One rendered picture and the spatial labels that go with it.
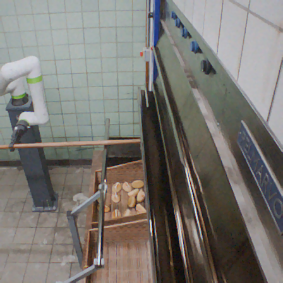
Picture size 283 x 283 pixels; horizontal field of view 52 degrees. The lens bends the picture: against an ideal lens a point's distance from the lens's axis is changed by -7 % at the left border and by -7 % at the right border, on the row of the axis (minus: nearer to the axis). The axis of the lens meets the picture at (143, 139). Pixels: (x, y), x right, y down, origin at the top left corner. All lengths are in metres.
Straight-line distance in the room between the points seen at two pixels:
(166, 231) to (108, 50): 2.13
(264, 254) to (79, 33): 2.66
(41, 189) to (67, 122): 0.80
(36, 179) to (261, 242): 2.61
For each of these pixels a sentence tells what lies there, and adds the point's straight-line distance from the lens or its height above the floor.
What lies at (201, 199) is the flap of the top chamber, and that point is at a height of 1.74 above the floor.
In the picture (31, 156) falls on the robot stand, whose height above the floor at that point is 0.69.
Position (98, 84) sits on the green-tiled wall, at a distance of 3.12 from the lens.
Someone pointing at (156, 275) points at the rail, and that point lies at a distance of 1.05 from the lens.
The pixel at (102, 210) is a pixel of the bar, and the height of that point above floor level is 1.17.
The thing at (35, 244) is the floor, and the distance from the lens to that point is 3.02.
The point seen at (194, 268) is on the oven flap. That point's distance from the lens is 1.02.
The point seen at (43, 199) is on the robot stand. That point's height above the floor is 0.13.
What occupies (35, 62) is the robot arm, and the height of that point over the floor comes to 1.64.
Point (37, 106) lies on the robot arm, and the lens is 2.28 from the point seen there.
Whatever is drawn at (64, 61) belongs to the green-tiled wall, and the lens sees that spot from 3.07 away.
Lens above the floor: 2.34
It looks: 35 degrees down
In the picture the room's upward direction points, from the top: straight up
